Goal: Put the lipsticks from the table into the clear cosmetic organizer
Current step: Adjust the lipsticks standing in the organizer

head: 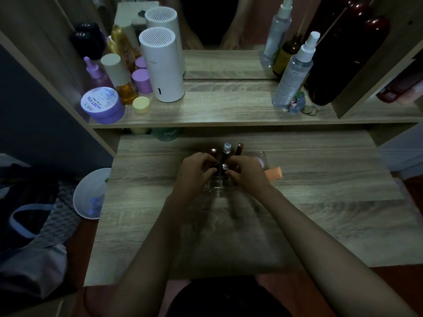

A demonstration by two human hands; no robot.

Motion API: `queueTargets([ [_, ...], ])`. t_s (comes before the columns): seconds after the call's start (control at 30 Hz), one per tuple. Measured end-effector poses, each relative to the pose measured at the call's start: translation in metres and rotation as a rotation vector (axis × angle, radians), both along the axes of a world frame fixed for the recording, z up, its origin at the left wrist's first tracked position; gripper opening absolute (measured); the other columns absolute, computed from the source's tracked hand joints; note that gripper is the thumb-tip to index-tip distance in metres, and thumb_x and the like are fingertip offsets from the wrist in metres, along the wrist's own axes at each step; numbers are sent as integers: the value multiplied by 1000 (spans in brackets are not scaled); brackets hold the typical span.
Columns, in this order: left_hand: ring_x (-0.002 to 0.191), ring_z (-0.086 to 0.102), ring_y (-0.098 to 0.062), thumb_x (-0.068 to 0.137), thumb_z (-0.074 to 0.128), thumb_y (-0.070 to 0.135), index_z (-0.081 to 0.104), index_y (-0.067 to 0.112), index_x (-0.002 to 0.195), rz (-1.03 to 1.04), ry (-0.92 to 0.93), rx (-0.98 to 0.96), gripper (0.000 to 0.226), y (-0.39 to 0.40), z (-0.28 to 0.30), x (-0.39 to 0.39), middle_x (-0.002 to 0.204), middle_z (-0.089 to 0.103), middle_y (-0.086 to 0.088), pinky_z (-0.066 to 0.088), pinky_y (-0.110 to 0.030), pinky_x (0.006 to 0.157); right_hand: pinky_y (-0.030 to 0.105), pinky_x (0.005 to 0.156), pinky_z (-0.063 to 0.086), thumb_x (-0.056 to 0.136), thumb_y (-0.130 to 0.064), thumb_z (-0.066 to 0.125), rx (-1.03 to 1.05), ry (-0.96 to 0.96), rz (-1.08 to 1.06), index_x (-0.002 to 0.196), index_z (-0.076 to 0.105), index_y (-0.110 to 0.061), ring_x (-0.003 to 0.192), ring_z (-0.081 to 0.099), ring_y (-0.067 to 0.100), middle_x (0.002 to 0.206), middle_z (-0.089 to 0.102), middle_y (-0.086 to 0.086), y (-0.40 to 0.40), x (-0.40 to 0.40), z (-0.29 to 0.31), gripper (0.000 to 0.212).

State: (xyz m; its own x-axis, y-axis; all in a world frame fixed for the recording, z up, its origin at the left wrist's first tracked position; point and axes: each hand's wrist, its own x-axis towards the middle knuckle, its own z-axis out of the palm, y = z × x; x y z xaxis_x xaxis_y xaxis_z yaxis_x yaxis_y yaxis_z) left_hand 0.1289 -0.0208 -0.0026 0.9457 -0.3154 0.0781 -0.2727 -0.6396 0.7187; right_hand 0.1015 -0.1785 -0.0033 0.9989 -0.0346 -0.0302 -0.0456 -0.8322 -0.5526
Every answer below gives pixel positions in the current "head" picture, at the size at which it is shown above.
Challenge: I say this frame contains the person's right hand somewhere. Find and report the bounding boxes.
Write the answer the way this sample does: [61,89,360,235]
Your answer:
[224,155,275,202]

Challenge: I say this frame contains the person's left hand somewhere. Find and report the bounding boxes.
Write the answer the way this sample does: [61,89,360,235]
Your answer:
[171,151,219,208]

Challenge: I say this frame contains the clear acrylic makeup organizer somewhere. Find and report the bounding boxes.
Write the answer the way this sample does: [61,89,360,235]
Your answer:
[185,148,269,195]

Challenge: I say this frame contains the person's right forearm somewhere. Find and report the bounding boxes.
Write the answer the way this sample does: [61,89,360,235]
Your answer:
[254,186,419,317]

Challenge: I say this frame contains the person's left forearm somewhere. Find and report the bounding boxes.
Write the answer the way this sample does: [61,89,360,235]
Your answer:
[105,194,199,317]

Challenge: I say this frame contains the wooden desk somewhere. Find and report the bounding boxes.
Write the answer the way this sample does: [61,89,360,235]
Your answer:
[83,128,423,288]

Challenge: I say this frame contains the person's black shorts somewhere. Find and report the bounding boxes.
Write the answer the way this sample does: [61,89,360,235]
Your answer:
[165,275,293,317]

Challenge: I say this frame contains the orange makeup sponge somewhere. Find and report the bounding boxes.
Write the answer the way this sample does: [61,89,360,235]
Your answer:
[264,166,283,182]

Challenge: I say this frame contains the green jar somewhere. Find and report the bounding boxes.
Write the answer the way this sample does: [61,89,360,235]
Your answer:
[151,127,182,142]

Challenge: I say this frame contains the wooden shelf unit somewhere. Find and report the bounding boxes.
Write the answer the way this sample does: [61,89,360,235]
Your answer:
[0,0,423,155]

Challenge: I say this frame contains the small blue figurine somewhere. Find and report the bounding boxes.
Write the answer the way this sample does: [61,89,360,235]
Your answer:
[288,91,306,114]

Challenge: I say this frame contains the small yellow jar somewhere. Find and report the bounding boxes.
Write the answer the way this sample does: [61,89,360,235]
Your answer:
[132,96,151,115]

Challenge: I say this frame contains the white trash bin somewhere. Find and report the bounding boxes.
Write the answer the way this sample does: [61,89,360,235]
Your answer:
[72,167,112,220]

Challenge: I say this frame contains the small purple-capped jar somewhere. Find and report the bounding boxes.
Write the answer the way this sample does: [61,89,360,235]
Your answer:
[131,69,153,95]

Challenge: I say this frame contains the clear spray bottle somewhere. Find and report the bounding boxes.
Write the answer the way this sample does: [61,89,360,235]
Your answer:
[271,31,320,109]

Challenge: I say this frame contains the white cylindrical humidifier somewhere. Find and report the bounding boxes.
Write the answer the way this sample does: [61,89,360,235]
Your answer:
[138,26,186,103]

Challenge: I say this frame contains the mirror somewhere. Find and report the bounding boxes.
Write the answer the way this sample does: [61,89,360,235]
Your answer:
[52,0,323,80]

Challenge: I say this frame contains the purple cream jar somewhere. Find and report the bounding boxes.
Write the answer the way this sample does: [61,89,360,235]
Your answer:
[80,87,126,125]

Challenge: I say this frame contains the amber bottle with beige cap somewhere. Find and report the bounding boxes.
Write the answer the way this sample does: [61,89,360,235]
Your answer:
[100,53,138,105]

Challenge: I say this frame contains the purple dropper bottle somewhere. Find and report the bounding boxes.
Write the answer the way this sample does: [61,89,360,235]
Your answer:
[83,56,114,89]

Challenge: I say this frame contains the large dark red bottle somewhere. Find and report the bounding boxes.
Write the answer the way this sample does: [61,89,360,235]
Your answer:
[305,0,391,107]

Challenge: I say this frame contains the dark red bottle lying flat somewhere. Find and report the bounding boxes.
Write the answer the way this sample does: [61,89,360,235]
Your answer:
[376,70,423,104]

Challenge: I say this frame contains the black glossy bottle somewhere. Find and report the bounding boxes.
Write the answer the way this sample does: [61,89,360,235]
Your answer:
[69,31,100,60]

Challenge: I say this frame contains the light wooden cabinet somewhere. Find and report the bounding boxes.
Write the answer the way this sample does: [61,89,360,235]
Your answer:
[0,293,78,317]

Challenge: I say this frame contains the patterned bag with blue handle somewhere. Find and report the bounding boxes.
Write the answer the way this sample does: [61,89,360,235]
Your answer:
[0,181,82,248]

